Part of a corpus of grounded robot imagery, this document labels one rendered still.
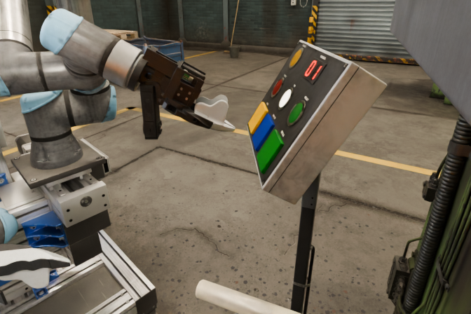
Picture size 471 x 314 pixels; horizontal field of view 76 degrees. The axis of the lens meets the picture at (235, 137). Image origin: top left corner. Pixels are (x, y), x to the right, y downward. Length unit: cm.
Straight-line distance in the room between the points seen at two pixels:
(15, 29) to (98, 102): 38
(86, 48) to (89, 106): 49
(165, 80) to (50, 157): 61
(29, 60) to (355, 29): 783
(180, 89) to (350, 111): 30
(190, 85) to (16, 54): 32
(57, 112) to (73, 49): 50
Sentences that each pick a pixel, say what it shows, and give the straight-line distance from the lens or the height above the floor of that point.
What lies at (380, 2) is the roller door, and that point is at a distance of 815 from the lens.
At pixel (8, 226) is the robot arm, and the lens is 76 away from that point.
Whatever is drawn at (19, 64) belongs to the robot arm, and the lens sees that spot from 67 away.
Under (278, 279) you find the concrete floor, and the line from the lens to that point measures 172.
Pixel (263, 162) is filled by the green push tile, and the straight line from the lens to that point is 62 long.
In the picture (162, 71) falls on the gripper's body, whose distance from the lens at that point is 56.
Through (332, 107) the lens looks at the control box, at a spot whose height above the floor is 112.
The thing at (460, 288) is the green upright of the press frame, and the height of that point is 96.
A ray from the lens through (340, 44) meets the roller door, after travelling 831.
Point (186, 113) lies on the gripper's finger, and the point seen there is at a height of 111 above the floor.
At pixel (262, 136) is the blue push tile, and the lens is 69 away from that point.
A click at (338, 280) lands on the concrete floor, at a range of 178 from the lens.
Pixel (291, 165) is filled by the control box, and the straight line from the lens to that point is 57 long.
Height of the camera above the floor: 129
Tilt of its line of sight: 24 degrees down
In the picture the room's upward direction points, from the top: straight up
